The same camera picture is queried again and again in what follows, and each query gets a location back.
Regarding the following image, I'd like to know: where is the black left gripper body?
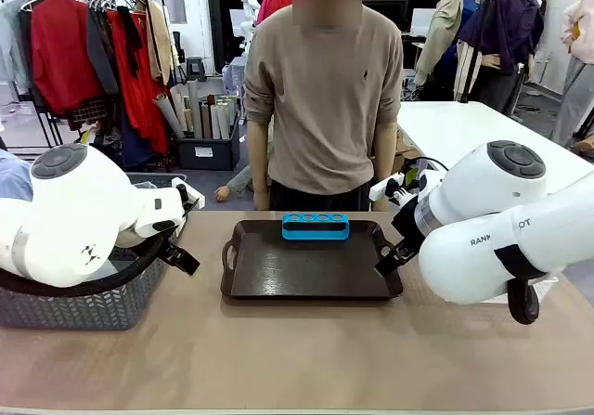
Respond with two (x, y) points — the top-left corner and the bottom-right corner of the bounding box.
(172, 208), (191, 248)

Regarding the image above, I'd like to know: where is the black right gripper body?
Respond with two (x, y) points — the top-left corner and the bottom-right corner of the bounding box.
(392, 199), (426, 249)

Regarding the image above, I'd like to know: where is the person's right forearm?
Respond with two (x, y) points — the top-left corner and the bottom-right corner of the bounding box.
(245, 120), (273, 196)

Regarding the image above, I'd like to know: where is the person's left forearm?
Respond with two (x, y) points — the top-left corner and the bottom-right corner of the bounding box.
(370, 122), (398, 191)

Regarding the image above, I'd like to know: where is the mannequin arm grey sleeve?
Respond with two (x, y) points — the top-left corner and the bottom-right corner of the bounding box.
(213, 163), (254, 202)

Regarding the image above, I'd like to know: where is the small grey plastic basket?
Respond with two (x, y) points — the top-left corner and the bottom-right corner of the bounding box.
(124, 172), (189, 191)

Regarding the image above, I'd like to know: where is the black storage bin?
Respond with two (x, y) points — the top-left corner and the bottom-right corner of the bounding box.
(174, 117), (241, 172)

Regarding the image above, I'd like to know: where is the cardboard box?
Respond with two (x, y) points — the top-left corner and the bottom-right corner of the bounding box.
(394, 129), (421, 168)

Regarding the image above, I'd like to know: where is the blue test tube rack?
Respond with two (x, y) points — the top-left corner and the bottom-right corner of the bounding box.
(281, 212), (352, 243)

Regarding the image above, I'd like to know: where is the dark brown serving tray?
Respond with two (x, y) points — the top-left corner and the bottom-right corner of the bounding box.
(220, 219), (405, 301)

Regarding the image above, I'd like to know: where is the dark blue garment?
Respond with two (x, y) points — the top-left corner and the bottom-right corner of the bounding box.
(118, 103), (157, 170)

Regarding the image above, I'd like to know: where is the large grey plastic basket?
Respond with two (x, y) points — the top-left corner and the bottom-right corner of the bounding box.
(0, 242), (166, 331)

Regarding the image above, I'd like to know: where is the brown paper roll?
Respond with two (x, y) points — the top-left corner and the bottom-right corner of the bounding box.
(200, 102), (213, 141)

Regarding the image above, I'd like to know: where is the beige paper roll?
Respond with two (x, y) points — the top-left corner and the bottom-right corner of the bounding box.
(152, 93), (186, 140)

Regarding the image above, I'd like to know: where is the white table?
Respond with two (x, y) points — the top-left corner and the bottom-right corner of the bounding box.
(396, 100), (594, 175)

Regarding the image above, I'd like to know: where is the grey paper roll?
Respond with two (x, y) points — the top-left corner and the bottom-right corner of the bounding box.
(186, 80), (204, 140)

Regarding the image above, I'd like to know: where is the red dress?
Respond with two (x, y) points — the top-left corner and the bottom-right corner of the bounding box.
(107, 9), (171, 155)

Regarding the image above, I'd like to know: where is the person in beige sweater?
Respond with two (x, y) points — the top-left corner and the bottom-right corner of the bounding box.
(243, 0), (404, 213)

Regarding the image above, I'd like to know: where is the plaid fabric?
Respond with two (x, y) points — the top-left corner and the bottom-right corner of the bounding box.
(70, 97), (112, 132)

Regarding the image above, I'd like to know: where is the grey step stool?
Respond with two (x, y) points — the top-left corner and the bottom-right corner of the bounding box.
(185, 56), (208, 82)

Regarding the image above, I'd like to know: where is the light blue garment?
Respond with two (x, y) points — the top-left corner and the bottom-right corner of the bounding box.
(0, 149), (34, 202)

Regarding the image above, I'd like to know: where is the beige hanging coat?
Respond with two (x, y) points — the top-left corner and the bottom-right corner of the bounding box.
(144, 0), (181, 86)

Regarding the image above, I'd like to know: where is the dark grey coat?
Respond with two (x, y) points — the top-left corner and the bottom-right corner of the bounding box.
(84, 6), (121, 97)

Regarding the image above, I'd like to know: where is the black scarf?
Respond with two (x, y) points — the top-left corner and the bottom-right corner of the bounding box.
(115, 5), (144, 80)

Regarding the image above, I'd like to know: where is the mannequin in beige trench coat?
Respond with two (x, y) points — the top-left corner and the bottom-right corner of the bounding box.
(414, 0), (479, 103)

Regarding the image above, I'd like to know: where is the red jacket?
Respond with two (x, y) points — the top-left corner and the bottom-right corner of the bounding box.
(30, 0), (107, 115)

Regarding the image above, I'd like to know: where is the person in pink top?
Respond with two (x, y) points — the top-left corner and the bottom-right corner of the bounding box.
(549, 0), (594, 149)

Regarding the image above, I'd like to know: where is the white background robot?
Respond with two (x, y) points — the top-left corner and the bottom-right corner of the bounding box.
(239, 0), (262, 52)

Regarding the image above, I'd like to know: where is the grey-blue jacket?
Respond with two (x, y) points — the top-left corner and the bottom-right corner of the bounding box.
(0, 0), (36, 94)

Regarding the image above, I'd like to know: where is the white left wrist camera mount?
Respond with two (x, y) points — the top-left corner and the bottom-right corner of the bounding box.
(170, 176), (206, 212)

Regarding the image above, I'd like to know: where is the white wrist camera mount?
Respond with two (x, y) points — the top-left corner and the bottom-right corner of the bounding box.
(369, 158), (446, 205)
(170, 176), (206, 212)

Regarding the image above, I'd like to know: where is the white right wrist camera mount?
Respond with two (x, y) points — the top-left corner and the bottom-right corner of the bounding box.
(369, 158), (446, 205)

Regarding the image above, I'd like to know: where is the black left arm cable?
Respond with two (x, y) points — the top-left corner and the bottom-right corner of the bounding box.
(0, 228), (180, 298)

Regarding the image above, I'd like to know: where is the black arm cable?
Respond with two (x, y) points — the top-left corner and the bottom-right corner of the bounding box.
(493, 244), (551, 327)
(0, 228), (180, 298)

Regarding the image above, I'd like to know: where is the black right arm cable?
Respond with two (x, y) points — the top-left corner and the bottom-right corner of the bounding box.
(493, 244), (551, 327)

